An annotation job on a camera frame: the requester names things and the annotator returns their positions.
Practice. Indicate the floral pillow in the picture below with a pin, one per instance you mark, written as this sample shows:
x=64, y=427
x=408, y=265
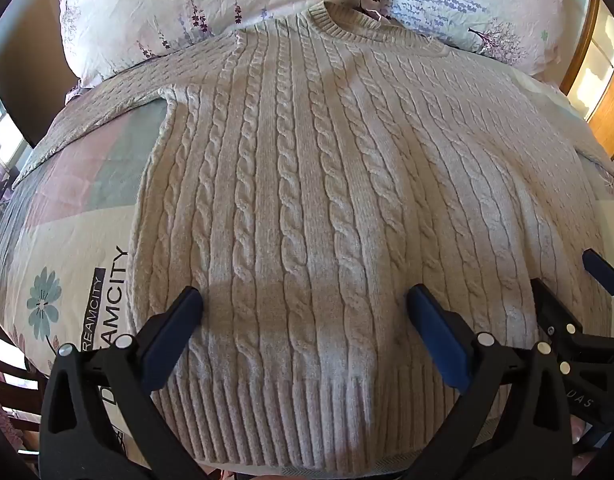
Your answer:
x=177, y=10
x=467, y=5

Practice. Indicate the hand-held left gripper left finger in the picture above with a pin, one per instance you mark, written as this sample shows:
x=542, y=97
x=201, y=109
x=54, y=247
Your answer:
x=173, y=336

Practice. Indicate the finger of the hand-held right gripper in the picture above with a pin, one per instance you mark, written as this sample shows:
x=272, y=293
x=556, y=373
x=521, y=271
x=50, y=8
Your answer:
x=554, y=310
x=603, y=270

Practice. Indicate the dark headboard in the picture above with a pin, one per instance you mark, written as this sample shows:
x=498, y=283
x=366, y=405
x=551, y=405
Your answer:
x=32, y=70

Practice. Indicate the printed patchwork bedspread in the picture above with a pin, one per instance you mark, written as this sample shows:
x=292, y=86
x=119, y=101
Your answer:
x=62, y=240

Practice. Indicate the dark wooden chair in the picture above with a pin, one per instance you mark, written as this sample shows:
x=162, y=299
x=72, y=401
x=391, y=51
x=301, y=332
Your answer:
x=9, y=375

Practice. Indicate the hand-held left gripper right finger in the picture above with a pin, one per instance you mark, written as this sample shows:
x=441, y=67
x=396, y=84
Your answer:
x=437, y=336

